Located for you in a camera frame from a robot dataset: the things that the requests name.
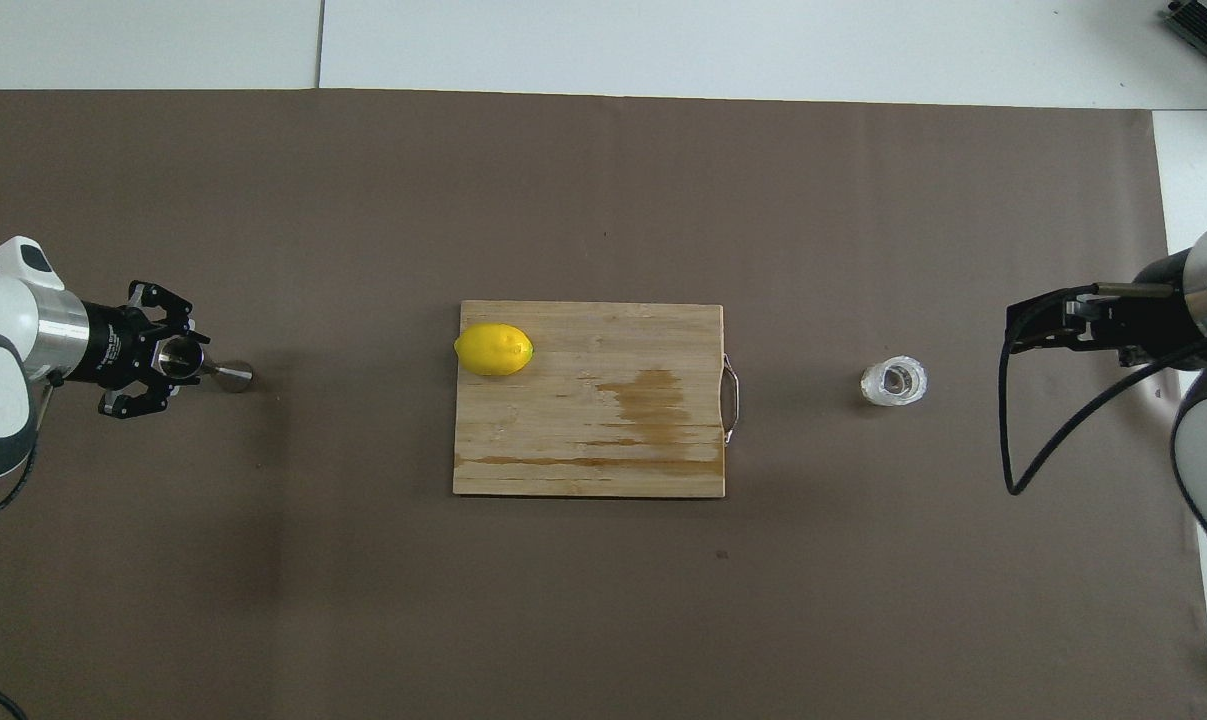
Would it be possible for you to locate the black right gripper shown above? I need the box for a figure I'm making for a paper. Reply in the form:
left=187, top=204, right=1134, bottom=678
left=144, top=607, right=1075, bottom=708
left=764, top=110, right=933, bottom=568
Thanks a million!
left=1006, top=250, right=1204, bottom=369

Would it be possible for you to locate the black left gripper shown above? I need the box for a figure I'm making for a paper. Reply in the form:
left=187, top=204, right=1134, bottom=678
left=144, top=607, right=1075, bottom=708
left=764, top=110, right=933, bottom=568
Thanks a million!
left=68, top=282, right=211, bottom=419

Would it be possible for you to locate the steel jigger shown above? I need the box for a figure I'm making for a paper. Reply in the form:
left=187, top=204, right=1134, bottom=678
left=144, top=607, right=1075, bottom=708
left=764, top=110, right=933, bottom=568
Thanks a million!
left=158, top=338, right=254, bottom=393

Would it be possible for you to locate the clear glass cup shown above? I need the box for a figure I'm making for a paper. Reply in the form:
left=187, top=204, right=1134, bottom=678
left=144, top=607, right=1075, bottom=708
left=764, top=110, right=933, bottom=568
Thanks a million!
left=860, top=355, right=930, bottom=408

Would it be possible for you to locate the yellow lemon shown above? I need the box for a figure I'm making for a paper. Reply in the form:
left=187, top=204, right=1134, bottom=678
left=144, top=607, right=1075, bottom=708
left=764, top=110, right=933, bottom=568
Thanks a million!
left=453, top=322, right=535, bottom=378

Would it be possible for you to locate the wooden cutting board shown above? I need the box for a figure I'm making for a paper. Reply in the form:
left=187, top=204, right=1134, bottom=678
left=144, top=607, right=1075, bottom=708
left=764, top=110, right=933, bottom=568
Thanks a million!
left=452, top=300, right=739, bottom=499

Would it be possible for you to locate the brown paper table mat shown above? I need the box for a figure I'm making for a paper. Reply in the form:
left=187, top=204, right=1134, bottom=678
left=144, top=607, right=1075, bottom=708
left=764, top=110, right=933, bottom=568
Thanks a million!
left=0, top=88, right=1207, bottom=720

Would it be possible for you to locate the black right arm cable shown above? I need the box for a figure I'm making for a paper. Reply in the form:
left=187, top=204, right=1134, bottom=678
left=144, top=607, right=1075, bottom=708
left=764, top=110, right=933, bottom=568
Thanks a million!
left=999, top=283, right=1207, bottom=497

